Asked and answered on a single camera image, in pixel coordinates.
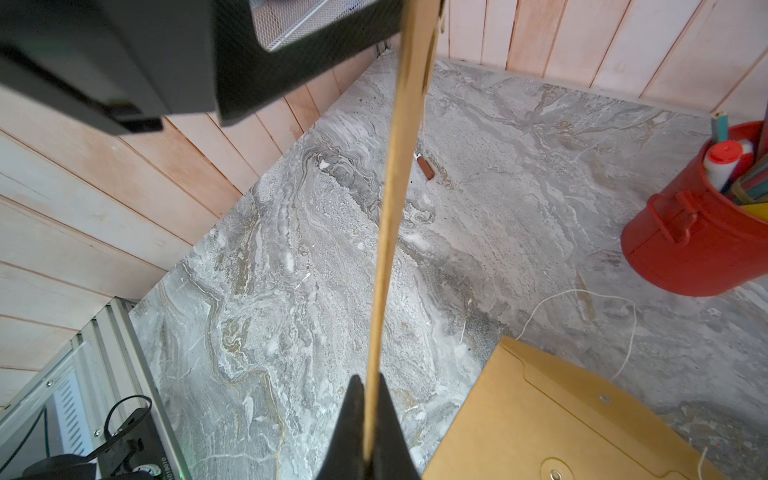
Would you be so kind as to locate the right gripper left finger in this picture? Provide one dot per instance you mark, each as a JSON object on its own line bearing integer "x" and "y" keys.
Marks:
{"x": 344, "y": 457}

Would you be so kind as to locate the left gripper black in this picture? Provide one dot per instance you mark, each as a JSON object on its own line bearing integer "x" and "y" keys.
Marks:
{"x": 120, "y": 66}

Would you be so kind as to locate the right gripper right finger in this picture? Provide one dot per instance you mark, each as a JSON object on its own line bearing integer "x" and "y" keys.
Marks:
{"x": 392, "y": 460}

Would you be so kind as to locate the brown file bag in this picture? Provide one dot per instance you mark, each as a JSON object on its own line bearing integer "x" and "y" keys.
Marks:
{"x": 420, "y": 34}
{"x": 532, "y": 415}

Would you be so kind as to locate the marker pen on table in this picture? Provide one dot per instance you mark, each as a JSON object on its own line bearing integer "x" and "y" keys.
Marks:
{"x": 425, "y": 167}

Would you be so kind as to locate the red pen holder cup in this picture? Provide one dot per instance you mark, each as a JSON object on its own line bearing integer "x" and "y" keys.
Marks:
{"x": 691, "y": 240}

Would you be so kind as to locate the white wire shelf rack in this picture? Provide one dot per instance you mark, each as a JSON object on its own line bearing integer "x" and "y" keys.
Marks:
{"x": 278, "y": 23}

